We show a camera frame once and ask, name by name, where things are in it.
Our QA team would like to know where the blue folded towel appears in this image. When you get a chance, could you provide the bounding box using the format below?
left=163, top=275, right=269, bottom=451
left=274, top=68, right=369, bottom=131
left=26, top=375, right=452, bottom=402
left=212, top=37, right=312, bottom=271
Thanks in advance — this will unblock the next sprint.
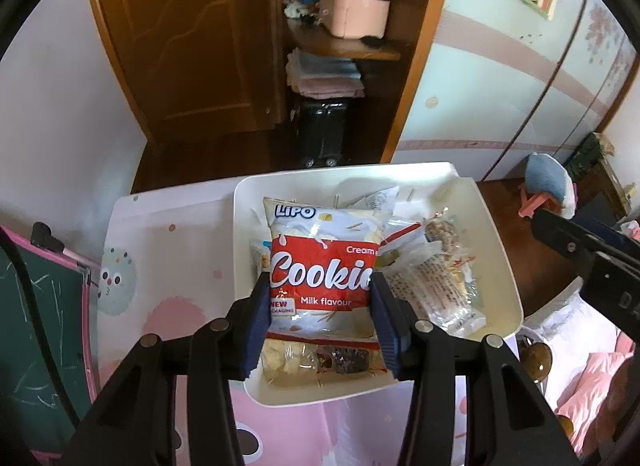
left=286, top=48, right=362, bottom=80

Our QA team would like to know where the pink plastic stool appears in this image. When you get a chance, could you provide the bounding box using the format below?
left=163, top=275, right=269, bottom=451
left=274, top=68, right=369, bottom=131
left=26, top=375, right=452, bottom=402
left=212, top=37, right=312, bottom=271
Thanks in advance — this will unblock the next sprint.
left=517, top=186, right=566, bottom=219

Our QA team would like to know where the wooden corner shelf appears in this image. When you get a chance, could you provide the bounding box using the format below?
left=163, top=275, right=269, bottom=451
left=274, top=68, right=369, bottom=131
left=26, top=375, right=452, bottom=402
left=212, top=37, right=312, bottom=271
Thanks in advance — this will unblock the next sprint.
left=275, top=0, right=458, bottom=167

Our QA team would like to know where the clear printed bread wrapper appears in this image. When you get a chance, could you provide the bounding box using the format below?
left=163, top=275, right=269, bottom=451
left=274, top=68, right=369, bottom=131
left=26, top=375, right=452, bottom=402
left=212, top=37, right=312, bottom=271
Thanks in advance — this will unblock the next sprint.
left=387, top=246, right=486, bottom=337

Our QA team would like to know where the dark bedside cabinet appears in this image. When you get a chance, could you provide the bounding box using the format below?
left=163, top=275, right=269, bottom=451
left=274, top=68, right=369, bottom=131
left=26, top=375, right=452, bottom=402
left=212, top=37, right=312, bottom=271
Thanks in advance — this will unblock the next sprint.
left=565, top=132, right=633, bottom=227

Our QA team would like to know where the blue white cushion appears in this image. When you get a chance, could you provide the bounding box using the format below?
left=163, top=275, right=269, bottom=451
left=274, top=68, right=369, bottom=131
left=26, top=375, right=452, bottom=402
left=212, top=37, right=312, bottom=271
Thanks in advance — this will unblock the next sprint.
left=525, top=152, right=578, bottom=219

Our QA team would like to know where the pastel cartoon tablecloth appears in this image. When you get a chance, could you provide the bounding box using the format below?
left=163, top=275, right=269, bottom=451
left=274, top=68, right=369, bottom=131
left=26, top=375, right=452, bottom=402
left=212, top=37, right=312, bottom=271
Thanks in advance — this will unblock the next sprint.
left=95, top=186, right=426, bottom=466

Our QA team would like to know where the white pillow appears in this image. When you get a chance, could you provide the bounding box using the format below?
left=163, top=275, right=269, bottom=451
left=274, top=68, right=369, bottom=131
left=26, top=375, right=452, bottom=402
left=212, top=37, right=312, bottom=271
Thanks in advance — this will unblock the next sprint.
left=522, top=276, right=621, bottom=387

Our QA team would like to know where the yellow cake packet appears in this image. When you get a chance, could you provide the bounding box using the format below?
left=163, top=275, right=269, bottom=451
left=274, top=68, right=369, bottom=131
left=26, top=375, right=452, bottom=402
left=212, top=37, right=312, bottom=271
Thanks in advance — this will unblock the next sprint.
left=260, top=338, right=321, bottom=377

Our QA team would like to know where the pink quilt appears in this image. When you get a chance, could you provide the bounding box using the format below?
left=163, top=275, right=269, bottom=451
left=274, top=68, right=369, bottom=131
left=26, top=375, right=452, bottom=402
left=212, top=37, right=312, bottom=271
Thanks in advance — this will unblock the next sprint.
left=552, top=331, right=640, bottom=457

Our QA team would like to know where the red white cookie bag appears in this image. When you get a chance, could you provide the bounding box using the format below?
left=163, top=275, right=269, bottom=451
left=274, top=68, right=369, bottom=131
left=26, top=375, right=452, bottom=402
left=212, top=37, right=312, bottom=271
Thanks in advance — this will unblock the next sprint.
left=262, top=196, right=391, bottom=347

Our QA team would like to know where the white plastic bin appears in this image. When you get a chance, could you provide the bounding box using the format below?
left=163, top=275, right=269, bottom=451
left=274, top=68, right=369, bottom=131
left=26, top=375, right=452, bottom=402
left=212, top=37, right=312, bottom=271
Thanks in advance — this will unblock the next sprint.
left=232, top=162, right=525, bottom=407

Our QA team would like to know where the black easel knob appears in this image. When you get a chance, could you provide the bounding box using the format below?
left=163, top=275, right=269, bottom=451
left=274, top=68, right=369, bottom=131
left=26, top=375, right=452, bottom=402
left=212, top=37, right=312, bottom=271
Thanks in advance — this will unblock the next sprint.
left=31, top=222, right=68, bottom=255

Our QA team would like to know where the person's right forearm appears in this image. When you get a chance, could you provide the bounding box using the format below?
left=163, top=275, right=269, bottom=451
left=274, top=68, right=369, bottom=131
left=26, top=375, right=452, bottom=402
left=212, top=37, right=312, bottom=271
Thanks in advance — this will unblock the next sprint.
left=607, top=346, right=640, bottom=452

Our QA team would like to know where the brown wooden door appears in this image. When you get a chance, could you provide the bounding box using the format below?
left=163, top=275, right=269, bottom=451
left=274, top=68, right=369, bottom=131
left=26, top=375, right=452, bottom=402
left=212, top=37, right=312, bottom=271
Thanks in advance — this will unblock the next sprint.
left=84, top=0, right=283, bottom=147

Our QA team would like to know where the black cable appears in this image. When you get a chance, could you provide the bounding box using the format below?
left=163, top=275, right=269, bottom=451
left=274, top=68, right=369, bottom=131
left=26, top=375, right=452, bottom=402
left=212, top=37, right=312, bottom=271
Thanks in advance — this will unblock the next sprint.
left=0, top=233, right=71, bottom=427

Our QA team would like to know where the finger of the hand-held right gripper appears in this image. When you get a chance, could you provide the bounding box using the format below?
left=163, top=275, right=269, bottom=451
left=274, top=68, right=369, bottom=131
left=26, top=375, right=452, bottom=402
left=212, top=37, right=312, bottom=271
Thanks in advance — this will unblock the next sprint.
left=575, top=220, right=640, bottom=253
left=531, top=209, right=601, bottom=271

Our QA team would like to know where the green chalkboard pink frame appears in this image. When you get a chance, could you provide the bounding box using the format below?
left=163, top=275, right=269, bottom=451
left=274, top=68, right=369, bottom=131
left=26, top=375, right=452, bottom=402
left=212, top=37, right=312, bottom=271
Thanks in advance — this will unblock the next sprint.
left=0, top=226, right=101, bottom=459

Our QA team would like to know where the brown nut bar clear wrapper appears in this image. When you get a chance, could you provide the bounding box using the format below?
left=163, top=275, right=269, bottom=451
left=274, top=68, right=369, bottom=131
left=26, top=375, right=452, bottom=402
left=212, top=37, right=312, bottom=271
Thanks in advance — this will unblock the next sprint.
left=422, top=213, right=473, bottom=279

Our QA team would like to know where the pink folded towel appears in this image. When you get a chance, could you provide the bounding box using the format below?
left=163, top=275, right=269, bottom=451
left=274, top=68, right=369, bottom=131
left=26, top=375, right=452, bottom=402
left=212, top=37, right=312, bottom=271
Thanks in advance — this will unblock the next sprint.
left=287, top=76, right=366, bottom=99

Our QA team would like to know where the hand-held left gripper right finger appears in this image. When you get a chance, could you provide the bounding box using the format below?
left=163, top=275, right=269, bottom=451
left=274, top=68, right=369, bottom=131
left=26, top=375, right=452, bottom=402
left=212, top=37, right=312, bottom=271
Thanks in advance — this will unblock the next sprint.
left=370, top=273, right=581, bottom=466

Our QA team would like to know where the floral pastel wardrobe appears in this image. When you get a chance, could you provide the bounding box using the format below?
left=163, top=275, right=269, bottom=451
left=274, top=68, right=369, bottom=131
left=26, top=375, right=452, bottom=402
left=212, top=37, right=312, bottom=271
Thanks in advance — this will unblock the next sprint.
left=392, top=0, right=638, bottom=181

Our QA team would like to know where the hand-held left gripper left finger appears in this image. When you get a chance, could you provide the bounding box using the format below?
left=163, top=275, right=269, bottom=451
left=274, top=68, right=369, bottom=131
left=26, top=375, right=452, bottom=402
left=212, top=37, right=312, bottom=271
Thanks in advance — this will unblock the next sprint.
left=60, top=273, right=273, bottom=466

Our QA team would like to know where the wooden bed frame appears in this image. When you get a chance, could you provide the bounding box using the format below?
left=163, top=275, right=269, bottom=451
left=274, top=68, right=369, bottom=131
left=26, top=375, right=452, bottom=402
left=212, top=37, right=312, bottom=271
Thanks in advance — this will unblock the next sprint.
left=517, top=333, right=576, bottom=439

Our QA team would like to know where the black suitcase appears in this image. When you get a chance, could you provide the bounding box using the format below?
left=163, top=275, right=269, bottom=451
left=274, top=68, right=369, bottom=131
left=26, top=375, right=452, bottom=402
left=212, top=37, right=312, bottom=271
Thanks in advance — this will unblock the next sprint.
left=292, top=96, right=351, bottom=169

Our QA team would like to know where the light blue cake packet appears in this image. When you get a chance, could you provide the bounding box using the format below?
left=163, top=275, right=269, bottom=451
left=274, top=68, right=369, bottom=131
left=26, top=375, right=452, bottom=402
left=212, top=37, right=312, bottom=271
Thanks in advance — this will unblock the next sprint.
left=249, top=238, right=273, bottom=277

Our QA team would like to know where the grey white snack bag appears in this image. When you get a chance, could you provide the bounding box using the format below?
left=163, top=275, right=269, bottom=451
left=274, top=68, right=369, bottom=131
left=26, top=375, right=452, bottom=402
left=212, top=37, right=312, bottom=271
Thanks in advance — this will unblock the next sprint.
left=340, top=186, right=426, bottom=267

